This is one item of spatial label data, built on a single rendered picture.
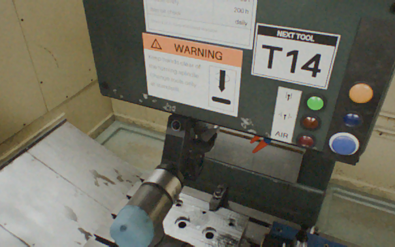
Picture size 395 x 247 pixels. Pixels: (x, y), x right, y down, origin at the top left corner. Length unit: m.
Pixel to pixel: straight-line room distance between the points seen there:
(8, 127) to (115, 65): 1.18
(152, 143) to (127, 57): 1.58
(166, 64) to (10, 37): 1.18
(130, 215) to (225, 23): 0.36
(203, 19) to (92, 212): 1.31
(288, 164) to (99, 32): 1.00
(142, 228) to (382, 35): 0.45
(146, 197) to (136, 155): 1.41
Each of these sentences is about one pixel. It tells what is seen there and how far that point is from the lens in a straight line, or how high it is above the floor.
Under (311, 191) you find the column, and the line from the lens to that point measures 1.48.
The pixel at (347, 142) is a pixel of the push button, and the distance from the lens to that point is 0.48.
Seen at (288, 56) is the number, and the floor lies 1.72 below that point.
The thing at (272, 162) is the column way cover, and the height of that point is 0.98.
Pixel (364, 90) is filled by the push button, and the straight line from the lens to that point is 0.44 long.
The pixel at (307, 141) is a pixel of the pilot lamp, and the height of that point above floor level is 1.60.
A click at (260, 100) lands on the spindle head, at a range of 0.48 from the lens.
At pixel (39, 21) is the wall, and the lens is 1.72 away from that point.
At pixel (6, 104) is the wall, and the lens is 1.67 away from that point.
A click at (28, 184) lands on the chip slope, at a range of 1.70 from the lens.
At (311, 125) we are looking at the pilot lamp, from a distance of 0.47.
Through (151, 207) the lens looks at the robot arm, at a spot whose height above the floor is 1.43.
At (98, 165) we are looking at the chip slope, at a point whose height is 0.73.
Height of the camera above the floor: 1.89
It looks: 36 degrees down
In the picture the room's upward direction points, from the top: straight up
